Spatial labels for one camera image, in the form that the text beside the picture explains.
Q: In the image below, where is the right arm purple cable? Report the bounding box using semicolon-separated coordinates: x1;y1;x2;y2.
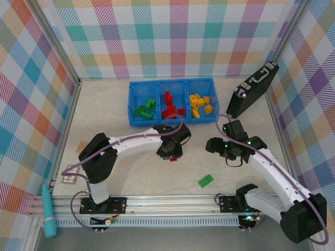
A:
216;114;330;245

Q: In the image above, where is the small wired connector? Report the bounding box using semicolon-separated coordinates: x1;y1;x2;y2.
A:
240;214;262;223
90;215;118;226

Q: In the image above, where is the white slotted cable duct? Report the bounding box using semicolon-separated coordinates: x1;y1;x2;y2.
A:
56;219;240;227

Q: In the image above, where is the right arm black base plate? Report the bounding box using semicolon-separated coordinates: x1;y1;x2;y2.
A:
218;195;268;214

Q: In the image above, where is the teal cylinder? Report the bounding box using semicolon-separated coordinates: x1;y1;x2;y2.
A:
41;184;57;238

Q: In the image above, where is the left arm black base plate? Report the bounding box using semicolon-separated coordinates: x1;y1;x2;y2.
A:
79;196;128;215

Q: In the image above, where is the small tan wooden block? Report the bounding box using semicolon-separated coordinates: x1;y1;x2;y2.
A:
75;141;88;154

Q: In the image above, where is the grey metal sheet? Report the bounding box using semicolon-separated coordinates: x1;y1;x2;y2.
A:
33;226;315;251

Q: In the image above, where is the black briefcase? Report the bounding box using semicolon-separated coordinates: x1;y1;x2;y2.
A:
226;61;280;120

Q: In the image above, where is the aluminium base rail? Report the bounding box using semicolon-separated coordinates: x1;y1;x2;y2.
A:
28;193;319;218

